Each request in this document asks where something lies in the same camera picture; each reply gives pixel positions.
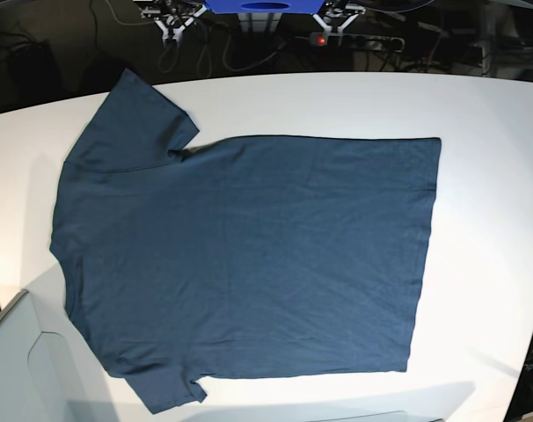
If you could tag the right white black gripper body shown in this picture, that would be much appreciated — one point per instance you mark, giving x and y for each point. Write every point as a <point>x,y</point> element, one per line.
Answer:
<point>172,17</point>

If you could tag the left white black gripper body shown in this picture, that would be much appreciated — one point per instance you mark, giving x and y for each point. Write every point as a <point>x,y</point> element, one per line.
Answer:
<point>335,16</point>

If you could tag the dark blue T-shirt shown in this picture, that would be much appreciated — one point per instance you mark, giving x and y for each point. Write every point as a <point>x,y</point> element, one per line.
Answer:
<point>259,256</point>

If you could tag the blue plastic box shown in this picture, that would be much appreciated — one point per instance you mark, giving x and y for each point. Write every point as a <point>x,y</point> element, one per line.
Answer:
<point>267,6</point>

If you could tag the grey tray corner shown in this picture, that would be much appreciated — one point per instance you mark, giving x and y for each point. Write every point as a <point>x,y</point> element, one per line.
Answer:
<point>39,379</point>

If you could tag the black power strip red switch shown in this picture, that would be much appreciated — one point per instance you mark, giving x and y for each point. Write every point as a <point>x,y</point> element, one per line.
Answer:
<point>357,42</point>

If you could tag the silver aluminium frame post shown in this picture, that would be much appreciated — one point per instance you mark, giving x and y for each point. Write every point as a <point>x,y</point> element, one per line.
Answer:
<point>258,23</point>

